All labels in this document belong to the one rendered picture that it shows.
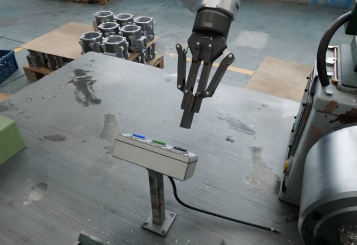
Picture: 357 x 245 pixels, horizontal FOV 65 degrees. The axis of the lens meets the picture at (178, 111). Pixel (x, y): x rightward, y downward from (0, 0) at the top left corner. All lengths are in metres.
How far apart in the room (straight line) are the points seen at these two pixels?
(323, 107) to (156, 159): 0.37
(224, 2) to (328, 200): 0.39
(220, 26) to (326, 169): 0.33
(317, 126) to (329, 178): 0.18
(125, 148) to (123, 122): 0.50
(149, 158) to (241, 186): 0.39
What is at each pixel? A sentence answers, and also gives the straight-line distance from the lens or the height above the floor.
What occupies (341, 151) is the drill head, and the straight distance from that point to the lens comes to 0.58.
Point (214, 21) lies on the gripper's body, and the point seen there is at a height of 1.30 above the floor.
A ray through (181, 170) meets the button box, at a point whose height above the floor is 1.06.
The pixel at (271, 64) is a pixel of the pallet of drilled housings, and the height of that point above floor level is 0.15.
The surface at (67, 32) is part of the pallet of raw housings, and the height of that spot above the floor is 0.35.
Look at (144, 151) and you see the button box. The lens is 0.58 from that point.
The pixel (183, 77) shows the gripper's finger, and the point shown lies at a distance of 0.59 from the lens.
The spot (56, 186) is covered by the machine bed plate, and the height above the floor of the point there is 0.80.
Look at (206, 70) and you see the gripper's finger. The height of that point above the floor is 1.21.
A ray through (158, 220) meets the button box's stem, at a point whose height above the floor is 0.82.
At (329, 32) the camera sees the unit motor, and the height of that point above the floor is 1.26.
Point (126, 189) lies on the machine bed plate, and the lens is 0.87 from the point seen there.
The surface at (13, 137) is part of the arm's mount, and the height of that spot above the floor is 0.86.
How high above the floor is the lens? 1.48
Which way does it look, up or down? 37 degrees down
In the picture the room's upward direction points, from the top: straight up
